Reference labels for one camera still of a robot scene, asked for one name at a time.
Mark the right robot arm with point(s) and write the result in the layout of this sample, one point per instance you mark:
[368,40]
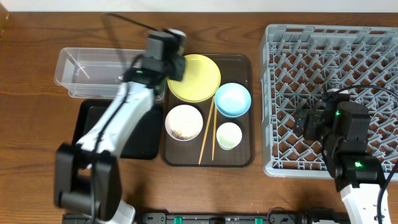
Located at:
[342,130]

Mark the black plastic bin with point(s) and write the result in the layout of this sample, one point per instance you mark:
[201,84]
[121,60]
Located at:
[144,141]

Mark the left wooden chopstick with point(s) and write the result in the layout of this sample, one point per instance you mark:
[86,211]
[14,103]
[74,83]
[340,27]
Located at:
[206,130]

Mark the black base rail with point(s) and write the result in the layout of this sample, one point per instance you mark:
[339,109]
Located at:
[278,218]

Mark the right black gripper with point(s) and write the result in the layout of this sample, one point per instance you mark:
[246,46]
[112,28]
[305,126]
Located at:
[304,126]

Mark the yellow plate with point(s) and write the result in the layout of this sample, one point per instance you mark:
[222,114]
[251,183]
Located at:
[201,79]

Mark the wooden chopstick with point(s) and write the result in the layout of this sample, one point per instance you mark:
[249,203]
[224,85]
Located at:
[214,133]
[206,130]

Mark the white bowl with residue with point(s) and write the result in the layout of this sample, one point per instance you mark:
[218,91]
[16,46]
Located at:
[183,122]

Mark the grey dishwasher rack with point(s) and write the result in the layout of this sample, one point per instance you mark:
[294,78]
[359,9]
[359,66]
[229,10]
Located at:
[298,63]

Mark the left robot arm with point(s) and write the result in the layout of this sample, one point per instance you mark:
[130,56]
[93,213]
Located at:
[87,179]

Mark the light blue bowl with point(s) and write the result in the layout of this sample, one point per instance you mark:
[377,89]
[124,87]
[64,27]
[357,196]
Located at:
[232,100]

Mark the clear plastic bin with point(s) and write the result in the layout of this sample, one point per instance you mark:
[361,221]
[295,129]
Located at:
[92,72]

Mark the right wooden chopstick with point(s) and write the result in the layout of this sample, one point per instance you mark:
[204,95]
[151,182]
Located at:
[214,133]

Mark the small pale green cup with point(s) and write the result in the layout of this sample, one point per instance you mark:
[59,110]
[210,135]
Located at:
[228,136]

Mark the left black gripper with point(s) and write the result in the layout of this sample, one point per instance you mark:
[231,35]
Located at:
[178,69]

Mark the dark brown serving tray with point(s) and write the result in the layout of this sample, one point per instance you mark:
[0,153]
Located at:
[234,69]

